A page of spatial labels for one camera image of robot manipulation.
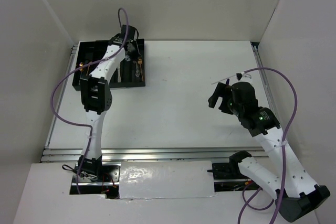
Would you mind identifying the copper rose gold fork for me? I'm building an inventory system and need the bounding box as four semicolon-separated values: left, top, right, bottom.
138;58;144;82

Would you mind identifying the white chopstick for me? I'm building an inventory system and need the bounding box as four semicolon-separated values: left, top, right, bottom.
211;71;245;85

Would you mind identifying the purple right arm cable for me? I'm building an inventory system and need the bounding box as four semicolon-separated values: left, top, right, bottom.
237;67;298;224

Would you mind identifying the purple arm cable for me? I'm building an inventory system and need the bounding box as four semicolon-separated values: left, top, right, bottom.
50;8;131;195
237;67;298;224

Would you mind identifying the silver ornate fork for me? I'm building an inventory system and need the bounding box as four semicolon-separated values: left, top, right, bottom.
134;61;141;78

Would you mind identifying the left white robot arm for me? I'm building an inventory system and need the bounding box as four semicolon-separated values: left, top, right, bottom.
78;25;138;182

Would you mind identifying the black cutlery organizer tray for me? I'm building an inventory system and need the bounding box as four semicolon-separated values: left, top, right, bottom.
75;38;145;89

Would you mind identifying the silver ornate table knife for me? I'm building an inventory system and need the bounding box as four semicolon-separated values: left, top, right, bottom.
117;67;122;83

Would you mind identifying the white foil-edged front panel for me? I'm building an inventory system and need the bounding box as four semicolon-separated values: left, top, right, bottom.
119;161;215;199

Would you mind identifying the aluminium right side rail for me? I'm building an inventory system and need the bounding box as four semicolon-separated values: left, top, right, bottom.
250;42;281;122

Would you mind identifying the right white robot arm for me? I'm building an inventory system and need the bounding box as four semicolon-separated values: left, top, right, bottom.
208;81;330;223

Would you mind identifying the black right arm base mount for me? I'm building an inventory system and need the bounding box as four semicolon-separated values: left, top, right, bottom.
207;151;252;180

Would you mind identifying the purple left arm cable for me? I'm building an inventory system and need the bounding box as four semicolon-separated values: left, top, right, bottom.
50;8;131;195

